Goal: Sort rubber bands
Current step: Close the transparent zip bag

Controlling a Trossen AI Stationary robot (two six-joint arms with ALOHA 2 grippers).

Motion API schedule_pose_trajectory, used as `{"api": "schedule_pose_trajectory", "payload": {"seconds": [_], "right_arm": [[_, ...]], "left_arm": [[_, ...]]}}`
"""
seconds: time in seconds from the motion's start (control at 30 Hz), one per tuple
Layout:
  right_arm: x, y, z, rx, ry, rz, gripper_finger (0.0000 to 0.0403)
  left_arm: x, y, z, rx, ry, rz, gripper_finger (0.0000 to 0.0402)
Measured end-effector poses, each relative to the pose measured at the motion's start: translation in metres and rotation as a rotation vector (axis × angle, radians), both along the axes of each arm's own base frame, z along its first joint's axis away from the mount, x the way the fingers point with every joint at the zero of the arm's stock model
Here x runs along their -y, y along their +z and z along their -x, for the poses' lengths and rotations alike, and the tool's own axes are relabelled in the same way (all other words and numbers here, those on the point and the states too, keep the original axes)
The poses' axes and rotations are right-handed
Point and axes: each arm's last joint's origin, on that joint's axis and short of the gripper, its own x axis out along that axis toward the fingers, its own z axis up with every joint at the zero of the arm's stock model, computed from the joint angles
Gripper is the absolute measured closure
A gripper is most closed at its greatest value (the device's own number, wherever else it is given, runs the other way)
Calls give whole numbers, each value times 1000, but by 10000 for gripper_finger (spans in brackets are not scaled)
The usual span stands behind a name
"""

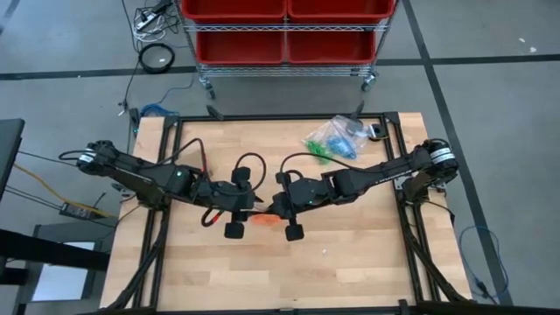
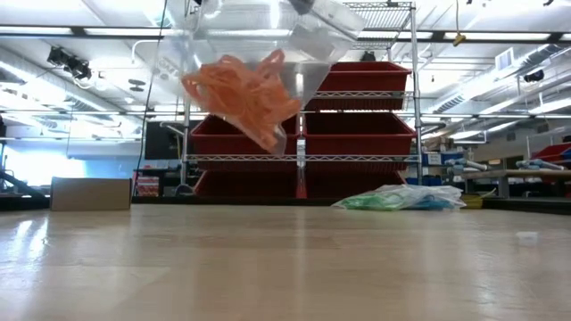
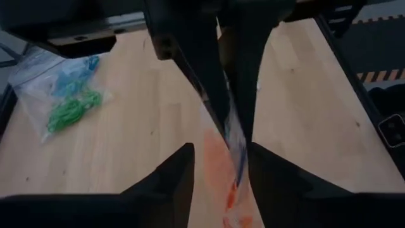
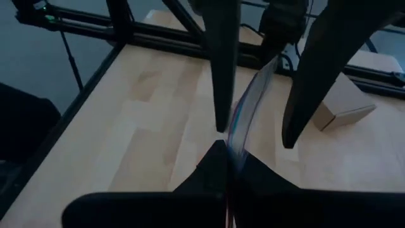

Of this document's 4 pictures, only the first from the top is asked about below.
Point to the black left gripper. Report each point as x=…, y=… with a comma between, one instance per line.
x=227, y=197

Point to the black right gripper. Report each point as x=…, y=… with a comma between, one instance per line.
x=302, y=194

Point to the bunch of orange rubber bands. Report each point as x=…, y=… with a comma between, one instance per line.
x=264, y=220

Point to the bunch of green rubber bands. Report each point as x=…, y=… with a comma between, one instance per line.
x=318, y=151

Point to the bunch of blue rubber bands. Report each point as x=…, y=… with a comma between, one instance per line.
x=340, y=148

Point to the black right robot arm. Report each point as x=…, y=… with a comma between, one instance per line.
x=385, y=172

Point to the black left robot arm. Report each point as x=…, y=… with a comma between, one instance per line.
x=140, y=172

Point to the black device with green light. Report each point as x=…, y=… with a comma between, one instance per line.
x=135, y=120

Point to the red plastic bin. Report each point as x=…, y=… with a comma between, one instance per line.
x=234, y=9
x=341, y=9
x=240, y=47
x=331, y=47

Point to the black power adapter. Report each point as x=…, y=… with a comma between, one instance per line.
x=76, y=211

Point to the white power strip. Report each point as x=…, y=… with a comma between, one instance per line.
x=146, y=20

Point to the black desk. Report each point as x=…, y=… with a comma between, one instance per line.
x=9, y=149

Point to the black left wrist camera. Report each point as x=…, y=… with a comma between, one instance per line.
x=241, y=176

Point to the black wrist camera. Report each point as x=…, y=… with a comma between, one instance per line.
x=283, y=177
x=241, y=176

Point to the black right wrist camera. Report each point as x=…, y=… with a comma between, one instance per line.
x=283, y=177

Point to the black aluminium rig frame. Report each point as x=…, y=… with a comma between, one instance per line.
x=284, y=117

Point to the silver arm base bracket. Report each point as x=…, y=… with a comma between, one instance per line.
x=397, y=184

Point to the black bench frame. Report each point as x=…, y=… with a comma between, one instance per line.
x=44, y=256

